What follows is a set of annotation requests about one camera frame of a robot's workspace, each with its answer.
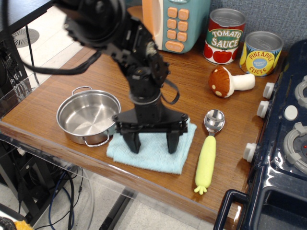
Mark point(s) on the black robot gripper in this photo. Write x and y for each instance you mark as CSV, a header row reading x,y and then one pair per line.
x,y
152,117

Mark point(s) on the light blue rag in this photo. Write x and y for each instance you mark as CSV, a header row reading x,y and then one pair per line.
x,y
153,153

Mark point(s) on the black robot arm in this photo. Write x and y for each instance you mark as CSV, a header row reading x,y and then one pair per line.
x,y
107,27

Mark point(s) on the teal toy microwave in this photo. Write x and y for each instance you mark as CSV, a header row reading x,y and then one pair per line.
x,y
174,24

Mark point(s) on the stainless steel pot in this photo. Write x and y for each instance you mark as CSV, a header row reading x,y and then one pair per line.
x,y
86,116

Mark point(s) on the plush brown mushroom toy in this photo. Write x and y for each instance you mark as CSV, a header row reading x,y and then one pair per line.
x,y
223,83

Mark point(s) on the black table leg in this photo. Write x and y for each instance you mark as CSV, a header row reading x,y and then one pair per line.
x,y
115,213

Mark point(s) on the tomato sauce can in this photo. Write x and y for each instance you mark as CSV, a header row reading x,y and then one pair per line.
x,y
225,30

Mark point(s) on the dark blue toy stove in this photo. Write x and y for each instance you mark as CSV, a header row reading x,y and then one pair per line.
x,y
277,183

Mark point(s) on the pineapple slices can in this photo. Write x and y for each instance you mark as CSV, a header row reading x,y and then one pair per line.
x,y
261,52

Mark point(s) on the black computer tower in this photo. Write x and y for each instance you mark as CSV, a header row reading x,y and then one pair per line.
x,y
13,77

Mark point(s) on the spoon with yellow-green handle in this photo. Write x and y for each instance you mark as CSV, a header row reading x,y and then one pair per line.
x,y
214,121

